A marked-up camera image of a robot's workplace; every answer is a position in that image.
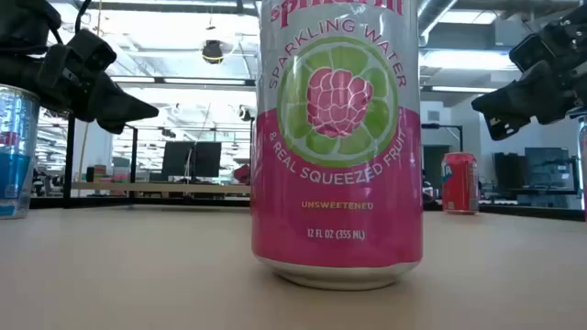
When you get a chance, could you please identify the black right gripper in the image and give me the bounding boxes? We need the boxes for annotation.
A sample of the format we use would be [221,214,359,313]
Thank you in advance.
[471,35,587,141]

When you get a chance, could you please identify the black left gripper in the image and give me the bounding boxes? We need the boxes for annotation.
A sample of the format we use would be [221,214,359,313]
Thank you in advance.
[0,28,160,136]

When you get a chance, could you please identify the red Fanta can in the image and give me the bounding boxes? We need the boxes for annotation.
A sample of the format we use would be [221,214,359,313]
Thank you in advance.
[440,152,481,215]

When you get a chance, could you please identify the blue silver Red Bull can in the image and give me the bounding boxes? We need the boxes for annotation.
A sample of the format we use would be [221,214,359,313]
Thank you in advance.
[0,83,41,220]

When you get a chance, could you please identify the wooden shelf board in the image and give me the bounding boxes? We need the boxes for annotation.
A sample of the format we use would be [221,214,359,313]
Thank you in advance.
[71,181,252,195]

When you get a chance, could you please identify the colourful storage boxes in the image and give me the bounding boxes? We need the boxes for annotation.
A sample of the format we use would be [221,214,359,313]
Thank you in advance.
[86,163,132,184]

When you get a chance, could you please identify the dark desk monitor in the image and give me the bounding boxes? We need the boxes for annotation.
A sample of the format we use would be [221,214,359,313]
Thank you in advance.
[524,146,580,193]

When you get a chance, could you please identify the black computer monitor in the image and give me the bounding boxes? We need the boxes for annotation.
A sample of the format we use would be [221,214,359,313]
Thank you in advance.
[192,140,223,179]
[161,140,194,179]

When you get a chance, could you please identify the black metal shelf frame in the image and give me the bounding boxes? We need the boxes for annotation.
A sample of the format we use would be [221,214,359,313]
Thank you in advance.
[62,109,139,210]

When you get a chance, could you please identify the black metal gantry frame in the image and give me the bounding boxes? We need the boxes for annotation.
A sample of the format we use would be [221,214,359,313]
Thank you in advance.
[421,122,463,155]

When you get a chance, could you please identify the black aluminium table frame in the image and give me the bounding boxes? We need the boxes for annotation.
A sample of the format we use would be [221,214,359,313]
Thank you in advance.
[29,195,587,223]

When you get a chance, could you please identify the black ceiling dome camera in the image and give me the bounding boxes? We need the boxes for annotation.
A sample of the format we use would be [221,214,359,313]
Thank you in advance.
[201,38,225,65]

